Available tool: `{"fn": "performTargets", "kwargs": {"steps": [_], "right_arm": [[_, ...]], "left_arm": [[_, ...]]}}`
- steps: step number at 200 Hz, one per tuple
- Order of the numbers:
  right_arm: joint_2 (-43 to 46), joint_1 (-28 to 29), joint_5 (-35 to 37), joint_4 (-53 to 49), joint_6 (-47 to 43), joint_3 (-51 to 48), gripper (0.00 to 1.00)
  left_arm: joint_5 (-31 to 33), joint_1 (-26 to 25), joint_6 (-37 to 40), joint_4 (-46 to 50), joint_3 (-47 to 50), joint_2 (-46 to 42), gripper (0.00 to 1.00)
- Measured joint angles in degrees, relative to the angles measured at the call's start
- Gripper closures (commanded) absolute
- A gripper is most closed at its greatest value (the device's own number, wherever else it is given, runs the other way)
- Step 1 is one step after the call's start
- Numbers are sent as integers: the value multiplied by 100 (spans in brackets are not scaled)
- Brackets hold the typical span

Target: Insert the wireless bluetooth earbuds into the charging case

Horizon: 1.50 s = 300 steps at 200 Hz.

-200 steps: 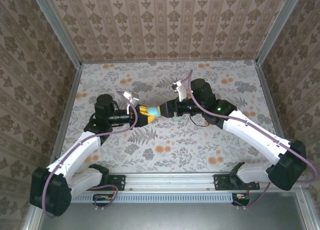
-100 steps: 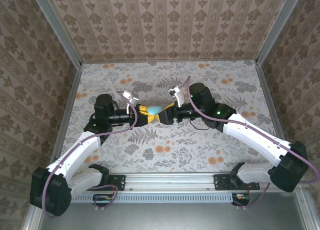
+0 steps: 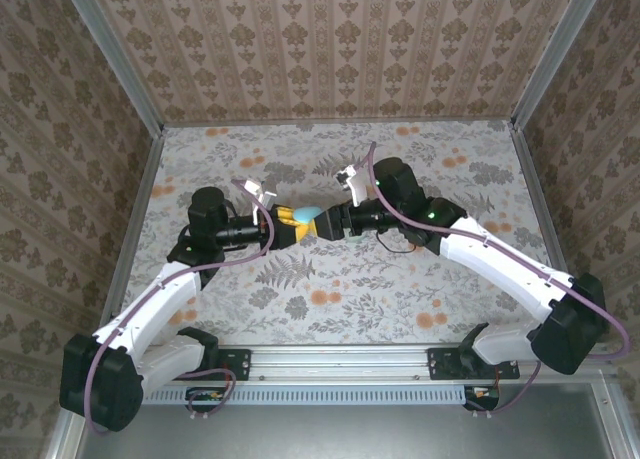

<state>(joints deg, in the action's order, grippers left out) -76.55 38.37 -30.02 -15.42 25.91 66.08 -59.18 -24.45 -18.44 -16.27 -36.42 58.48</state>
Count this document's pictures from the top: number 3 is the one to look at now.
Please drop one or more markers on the turquoise earbud charging case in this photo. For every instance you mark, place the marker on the turquoise earbud charging case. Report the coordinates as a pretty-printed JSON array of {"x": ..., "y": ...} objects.
[{"x": 306, "y": 213}]

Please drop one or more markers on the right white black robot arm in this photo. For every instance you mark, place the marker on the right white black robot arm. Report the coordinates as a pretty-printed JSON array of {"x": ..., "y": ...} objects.
[{"x": 500, "y": 264}]

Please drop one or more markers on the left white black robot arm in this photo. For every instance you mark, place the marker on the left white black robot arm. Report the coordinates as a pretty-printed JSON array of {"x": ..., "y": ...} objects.
[{"x": 160, "y": 299}]

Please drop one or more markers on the floral patterned table covering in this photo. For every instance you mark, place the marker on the floral patterned table covering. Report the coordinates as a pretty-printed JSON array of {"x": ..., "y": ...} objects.
[{"x": 380, "y": 279}]

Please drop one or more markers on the small black controller board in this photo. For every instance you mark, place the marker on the small black controller board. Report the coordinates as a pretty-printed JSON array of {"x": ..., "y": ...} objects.
[
  {"x": 482, "y": 394},
  {"x": 205, "y": 395}
]

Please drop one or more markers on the grey metal panel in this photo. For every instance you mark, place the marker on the grey metal panel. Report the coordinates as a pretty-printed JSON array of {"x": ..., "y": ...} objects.
[{"x": 350, "y": 434}]

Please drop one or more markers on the aluminium table side rail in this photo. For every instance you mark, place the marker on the aluminium table side rail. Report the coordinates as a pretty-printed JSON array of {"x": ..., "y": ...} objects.
[
  {"x": 544, "y": 204},
  {"x": 137, "y": 204}
]

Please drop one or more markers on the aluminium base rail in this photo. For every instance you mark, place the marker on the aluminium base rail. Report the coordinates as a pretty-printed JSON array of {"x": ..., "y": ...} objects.
[{"x": 340, "y": 361}]

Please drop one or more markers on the aluminium frame post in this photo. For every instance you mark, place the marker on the aluminium frame post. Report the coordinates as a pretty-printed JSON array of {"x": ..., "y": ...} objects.
[
  {"x": 117, "y": 54},
  {"x": 556, "y": 54}
]

